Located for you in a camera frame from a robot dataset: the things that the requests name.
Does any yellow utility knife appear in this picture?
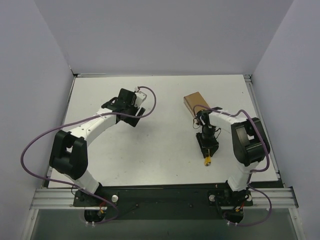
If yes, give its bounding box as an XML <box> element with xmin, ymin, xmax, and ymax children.
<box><xmin>204</xmin><ymin>149</ymin><xmax>211</xmax><ymax>167</ymax></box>

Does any brown cardboard express box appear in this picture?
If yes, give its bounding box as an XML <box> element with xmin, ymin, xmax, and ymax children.
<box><xmin>183</xmin><ymin>91</ymin><xmax>210</xmax><ymax>117</ymax></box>

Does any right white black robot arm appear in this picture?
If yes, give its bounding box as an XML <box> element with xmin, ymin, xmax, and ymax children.
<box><xmin>192</xmin><ymin>104</ymin><xmax>271</xmax><ymax>192</ymax></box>

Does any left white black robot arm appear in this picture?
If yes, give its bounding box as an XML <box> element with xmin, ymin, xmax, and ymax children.
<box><xmin>49</xmin><ymin>88</ymin><xmax>147</xmax><ymax>206</ymax></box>

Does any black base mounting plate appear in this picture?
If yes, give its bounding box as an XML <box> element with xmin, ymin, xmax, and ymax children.
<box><xmin>73</xmin><ymin>183</ymin><xmax>253</xmax><ymax>221</ymax></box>

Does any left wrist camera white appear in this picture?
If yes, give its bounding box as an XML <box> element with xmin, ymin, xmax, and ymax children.
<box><xmin>134</xmin><ymin>91</ymin><xmax>147</xmax><ymax>106</ymax></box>

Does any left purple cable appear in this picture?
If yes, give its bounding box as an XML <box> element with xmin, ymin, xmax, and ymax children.
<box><xmin>20</xmin><ymin>85</ymin><xmax>158</xmax><ymax>225</ymax></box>

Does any purple cable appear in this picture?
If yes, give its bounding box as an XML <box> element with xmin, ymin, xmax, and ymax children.
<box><xmin>192</xmin><ymin>104</ymin><xmax>273</xmax><ymax>227</ymax></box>
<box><xmin>20</xmin><ymin>85</ymin><xmax>158</xmax><ymax>225</ymax></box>

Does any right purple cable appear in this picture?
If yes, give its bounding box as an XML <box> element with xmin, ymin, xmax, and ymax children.
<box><xmin>192</xmin><ymin>104</ymin><xmax>273</xmax><ymax>227</ymax></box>

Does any aluminium front rail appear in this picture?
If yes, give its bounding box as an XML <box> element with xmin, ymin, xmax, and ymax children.
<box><xmin>30</xmin><ymin>186</ymin><xmax>298</xmax><ymax>210</ymax></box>

